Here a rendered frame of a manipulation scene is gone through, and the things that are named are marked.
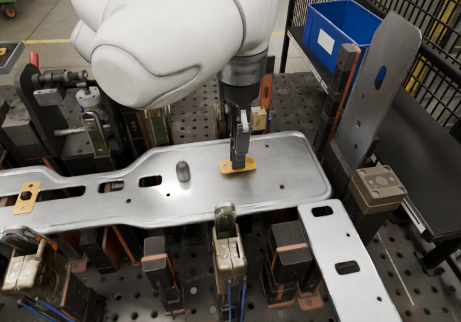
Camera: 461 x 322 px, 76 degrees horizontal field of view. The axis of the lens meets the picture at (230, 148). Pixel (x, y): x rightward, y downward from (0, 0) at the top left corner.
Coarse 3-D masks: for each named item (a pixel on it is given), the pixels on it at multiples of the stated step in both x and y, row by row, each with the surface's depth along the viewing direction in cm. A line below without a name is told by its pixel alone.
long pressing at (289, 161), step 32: (160, 160) 72; (192, 160) 72; (256, 160) 72; (288, 160) 72; (0, 192) 65; (96, 192) 65; (128, 192) 65; (160, 192) 65; (192, 192) 65; (224, 192) 65; (256, 192) 65; (288, 192) 65; (320, 192) 65; (0, 224) 60; (32, 224) 60; (64, 224) 60; (96, 224) 61; (128, 224) 61; (160, 224) 60
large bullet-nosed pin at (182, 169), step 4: (176, 164) 66; (180, 164) 65; (184, 164) 65; (188, 164) 66; (176, 168) 65; (180, 168) 65; (184, 168) 65; (188, 168) 66; (176, 172) 66; (180, 172) 65; (184, 172) 65; (188, 172) 66; (180, 176) 66; (184, 176) 66; (188, 176) 67; (180, 180) 67; (184, 180) 67
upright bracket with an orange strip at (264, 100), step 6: (270, 60) 68; (270, 66) 69; (270, 72) 70; (264, 78) 71; (270, 78) 71; (264, 84) 72; (270, 84) 73; (264, 90) 74; (270, 90) 74; (264, 96) 76; (270, 96) 75; (264, 102) 76; (264, 132) 84
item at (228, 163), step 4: (224, 160) 70; (228, 160) 70; (248, 160) 70; (252, 160) 70; (220, 164) 69; (224, 164) 69; (228, 164) 69; (248, 164) 69; (252, 164) 69; (220, 168) 68; (224, 168) 68; (228, 168) 68; (240, 168) 68; (244, 168) 68; (248, 168) 68; (252, 168) 68; (224, 172) 67; (228, 172) 68
